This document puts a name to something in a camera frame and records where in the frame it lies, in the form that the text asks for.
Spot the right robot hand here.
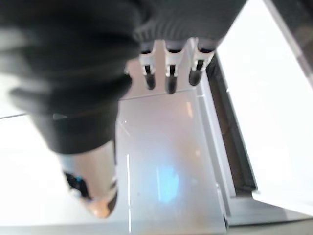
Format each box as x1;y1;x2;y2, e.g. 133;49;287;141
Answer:
0;0;250;219

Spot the white refrigerator door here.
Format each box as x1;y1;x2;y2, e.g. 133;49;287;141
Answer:
263;0;313;81

